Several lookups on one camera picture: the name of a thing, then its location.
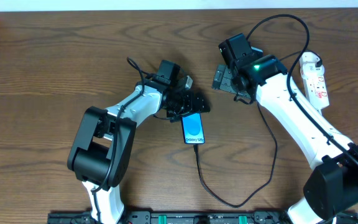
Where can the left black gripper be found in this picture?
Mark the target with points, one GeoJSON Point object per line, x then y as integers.
{"type": "Point", "coordinates": [198, 103]}

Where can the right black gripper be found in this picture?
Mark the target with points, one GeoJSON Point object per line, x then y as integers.
{"type": "Point", "coordinates": [225, 81]}

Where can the blue Galaxy smartphone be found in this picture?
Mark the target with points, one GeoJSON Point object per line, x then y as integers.
{"type": "Point", "coordinates": [192, 128]}

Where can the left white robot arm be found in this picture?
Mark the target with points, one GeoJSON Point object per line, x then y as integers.
{"type": "Point", "coordinates": [102, 147]}

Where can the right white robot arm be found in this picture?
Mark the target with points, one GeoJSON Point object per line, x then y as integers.
{"type": "Point", "coordinates": [333, 185]}

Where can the white power strip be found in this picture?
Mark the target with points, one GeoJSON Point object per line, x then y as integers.
{"type": "Point", "coordinates": [312, 72]}

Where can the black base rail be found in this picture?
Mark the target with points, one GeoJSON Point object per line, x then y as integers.
{"type": "Point", "coordinates": [145, 217]}

